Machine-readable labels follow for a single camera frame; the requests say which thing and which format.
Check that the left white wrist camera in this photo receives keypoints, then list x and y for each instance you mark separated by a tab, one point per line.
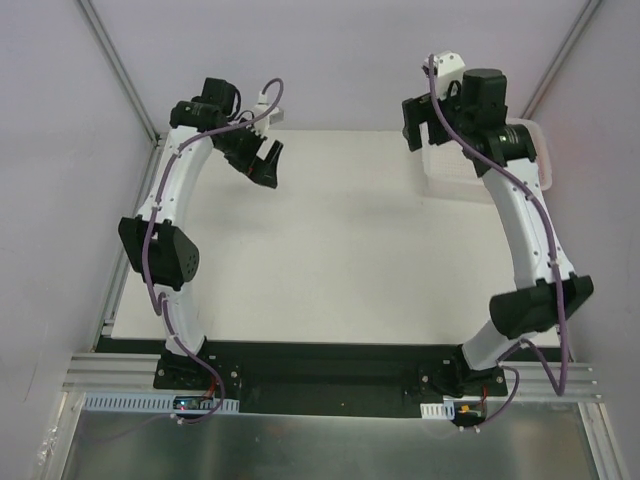
267	114

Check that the aluminium front rail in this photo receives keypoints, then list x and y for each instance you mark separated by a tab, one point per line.
134	372

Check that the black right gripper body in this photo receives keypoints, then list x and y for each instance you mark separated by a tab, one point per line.
420	117

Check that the left white cable duct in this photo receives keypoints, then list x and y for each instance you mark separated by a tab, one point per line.
158	404

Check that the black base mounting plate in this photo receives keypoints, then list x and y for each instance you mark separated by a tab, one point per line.
355	380

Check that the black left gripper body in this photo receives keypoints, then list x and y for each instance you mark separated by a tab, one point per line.
247	157

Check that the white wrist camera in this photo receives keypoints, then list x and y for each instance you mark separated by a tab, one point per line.
267	114
447	67

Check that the aluminium frame post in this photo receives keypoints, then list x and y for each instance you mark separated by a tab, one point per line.
96	26
579	26

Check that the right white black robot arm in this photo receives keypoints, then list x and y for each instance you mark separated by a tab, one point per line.
468	107

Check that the right aluminium frame post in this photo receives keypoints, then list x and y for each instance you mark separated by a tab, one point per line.
579	26

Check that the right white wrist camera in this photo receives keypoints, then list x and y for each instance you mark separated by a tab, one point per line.
447	67

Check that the white cable duct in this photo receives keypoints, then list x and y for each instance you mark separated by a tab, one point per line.
158	404
438	411

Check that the right white cable duct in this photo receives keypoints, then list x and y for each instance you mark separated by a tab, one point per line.
438	411

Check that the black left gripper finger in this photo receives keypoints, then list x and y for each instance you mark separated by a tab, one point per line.
272	158
262	177

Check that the white plastic basket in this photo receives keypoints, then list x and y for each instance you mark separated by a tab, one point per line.
450	175

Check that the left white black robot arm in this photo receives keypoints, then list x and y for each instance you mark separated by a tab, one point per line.
155	239

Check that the left aluminium frame post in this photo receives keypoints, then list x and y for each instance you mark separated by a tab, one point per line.
96	26

